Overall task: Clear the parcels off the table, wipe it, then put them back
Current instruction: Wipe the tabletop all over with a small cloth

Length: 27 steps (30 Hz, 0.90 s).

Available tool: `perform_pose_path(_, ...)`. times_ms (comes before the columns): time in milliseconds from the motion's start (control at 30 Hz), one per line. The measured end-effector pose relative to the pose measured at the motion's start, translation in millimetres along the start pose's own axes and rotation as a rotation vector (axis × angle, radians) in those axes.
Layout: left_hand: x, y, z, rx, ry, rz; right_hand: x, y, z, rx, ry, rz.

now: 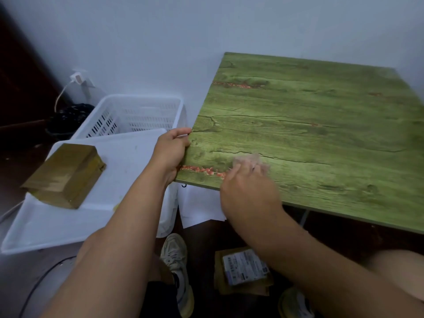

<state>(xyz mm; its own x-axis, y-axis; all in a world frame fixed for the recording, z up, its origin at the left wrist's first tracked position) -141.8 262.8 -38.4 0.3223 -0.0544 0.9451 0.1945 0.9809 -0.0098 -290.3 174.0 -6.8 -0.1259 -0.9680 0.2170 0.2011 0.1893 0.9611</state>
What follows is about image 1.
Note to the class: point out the white perforated plastic basket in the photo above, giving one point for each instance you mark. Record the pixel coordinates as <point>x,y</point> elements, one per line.
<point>142,114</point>

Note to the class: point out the person's right hand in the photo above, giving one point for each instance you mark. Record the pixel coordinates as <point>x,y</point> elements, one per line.
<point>251,195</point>

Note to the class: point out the clear plastic wrapper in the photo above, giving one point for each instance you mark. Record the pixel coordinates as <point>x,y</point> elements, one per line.
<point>253,160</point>

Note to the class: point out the person's right leg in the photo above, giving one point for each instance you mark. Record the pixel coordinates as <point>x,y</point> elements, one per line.
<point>397,268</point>

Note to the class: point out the metal table leg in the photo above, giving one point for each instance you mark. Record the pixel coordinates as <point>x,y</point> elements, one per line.
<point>304,217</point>

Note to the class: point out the person's right forearm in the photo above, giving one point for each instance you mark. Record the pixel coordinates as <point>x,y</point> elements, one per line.
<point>318,271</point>

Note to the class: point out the person's left hand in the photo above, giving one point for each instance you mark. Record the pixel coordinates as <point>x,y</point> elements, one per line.
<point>165,152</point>

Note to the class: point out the person's right fingers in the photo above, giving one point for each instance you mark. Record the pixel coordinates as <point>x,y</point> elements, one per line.
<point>246,168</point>

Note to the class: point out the brown parcel with white label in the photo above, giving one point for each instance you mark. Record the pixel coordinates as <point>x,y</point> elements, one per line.
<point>241,269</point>

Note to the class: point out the person's left white sneaker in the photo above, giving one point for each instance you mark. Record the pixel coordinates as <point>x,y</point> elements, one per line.
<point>177,258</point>

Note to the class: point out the white paper sheet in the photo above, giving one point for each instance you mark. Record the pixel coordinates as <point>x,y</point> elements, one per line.
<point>198,208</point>

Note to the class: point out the white charger plug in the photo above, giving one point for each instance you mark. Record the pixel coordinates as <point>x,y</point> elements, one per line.
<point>78,77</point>

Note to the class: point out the person's left forearm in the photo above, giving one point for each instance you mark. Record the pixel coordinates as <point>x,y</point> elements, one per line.
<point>119,238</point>

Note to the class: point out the black bin with bag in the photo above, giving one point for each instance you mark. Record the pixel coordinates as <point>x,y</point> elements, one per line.
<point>68,120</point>

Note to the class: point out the person's white sneaker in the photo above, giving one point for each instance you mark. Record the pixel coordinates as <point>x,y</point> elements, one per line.
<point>294,306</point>
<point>177,258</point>

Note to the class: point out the person's left thumb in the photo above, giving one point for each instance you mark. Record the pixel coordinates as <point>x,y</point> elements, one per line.
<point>184,145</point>

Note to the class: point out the white plastic tray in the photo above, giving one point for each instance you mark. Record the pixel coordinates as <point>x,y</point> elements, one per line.
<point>116,162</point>

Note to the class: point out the person's right white sneaker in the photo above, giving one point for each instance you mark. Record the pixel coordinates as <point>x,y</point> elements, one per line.
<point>294,306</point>

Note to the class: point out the brown cardboard box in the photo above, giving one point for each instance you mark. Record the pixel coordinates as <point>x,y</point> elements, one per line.
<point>66,175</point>

